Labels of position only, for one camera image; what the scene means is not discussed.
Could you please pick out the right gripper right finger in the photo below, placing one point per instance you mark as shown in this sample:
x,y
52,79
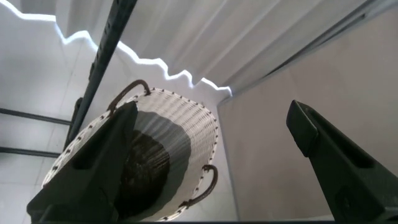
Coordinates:
x,y
351,177

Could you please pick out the black clothes rack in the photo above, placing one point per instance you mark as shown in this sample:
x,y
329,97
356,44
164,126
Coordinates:
x,y
105,53

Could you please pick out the white curtain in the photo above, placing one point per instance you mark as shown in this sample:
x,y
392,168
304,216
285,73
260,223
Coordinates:
x,y
202,37

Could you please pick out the white laundry basket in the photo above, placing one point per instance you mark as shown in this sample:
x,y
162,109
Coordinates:
x,y
186,115

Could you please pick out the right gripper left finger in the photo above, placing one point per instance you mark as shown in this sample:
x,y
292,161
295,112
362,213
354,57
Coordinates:
x,y
87,174

